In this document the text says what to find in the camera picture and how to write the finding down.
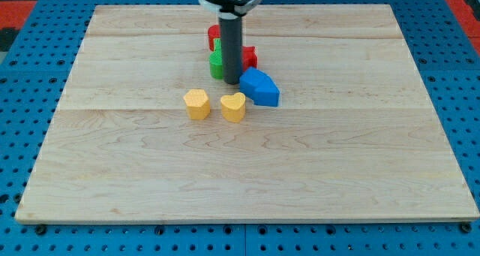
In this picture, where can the yellow hexagon block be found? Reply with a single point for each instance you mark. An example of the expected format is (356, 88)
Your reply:
(197, 104)

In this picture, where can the blue cube block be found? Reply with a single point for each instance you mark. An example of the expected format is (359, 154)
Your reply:
(250, 80)

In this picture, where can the green block behind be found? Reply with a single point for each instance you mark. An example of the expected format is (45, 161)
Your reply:
(217, 44)

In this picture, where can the red block right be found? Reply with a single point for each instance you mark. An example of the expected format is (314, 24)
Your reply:
(249, 57)

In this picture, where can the red block back left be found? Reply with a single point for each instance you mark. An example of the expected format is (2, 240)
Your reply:
(213, 33)

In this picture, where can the red block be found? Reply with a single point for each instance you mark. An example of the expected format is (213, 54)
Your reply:
(213, 33)
(249, 57)

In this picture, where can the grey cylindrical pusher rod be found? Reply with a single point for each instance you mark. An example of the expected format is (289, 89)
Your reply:
(231, 48)

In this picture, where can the green round block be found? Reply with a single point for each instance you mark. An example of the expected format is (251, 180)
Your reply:
(216, 65)

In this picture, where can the wooden board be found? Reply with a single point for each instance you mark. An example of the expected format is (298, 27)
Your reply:
(355, 138)

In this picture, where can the blue pointed block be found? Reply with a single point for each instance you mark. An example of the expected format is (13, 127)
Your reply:
(266, 93)

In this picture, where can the yellow heart block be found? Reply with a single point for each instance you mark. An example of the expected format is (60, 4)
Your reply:
(233, 107)

